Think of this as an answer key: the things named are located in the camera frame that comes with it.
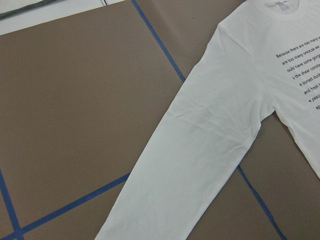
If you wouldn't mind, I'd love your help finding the white long-sleeve printed shirt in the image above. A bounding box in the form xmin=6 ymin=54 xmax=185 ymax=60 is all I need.
xmin=96 ymin=0 xmax=320 ymax=240

